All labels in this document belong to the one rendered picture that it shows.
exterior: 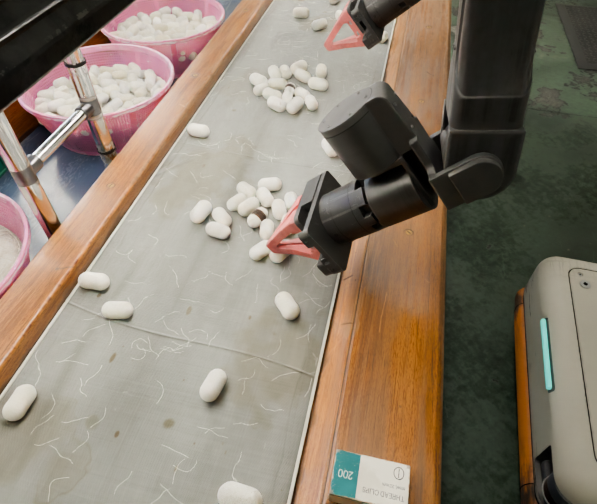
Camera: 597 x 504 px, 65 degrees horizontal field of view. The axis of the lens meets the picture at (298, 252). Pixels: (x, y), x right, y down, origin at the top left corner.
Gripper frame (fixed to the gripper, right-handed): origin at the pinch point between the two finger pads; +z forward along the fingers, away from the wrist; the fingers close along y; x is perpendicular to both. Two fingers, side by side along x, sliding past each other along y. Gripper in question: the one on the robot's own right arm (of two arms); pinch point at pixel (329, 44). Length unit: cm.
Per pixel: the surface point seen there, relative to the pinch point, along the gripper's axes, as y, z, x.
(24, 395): 67, 16, -7
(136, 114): 19.1, 25.7, -14.5
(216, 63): 1.7, 18.8, -10.1
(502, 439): 28, 14, 96
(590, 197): -74, -15, 121
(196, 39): -8.7, 25.4, -14.8
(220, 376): 61, 3, 4
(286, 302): 52, 0, 7
